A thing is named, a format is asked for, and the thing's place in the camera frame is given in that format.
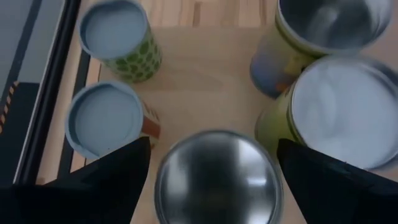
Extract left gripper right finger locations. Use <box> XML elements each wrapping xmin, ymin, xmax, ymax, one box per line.
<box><xmin>276</xmin><ymin>138</ymin><xmax>398</xmax><ymax>224</ymax></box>

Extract black hazard-striped floor mat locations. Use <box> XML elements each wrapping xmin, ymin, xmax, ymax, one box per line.
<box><xmin>0</xmin><ymin>80</ymin><xmax>38</xmax><ymax>187</ymax></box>

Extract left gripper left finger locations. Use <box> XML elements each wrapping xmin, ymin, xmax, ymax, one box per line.
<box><xmin>46</xmin><ymin>136</ymin><xmax>152</xmax><ymax>224</ymax></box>

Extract red tomato label can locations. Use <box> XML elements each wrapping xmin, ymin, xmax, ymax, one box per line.
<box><xmin>64</xmin><ymin>80</ymin><xmax>162</xmax><ymax>160</ymax></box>

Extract wooden shelf black metal legs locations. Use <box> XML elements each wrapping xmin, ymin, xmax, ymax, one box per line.
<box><xmin>58</xmin><ymin>24</ymin><xmax>398</xmax><ymax>224</ymax></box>

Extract yellow-green label can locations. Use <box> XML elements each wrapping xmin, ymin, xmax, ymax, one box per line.
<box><xmin>254</xmin><ymin>54</ymin><xmax>398</xmax><ymax>171</ymax></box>

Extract shiny metal-top can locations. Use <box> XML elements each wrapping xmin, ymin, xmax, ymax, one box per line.
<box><xmin>154</xmin><ymin>129</ymin><xmax>284</xmax><ymax>224</ymax></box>

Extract green pea label can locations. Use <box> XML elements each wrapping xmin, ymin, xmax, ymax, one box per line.
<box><xmin>77</xmin><ymin>0</ymin><xmax>163</xmax><ymax>84</ymax></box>

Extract yellow blue label can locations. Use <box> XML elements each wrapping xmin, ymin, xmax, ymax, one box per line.
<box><xmin>249</xmin><ymin>0</ymin><xmax>393</xmax><ymax>100</ymax></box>

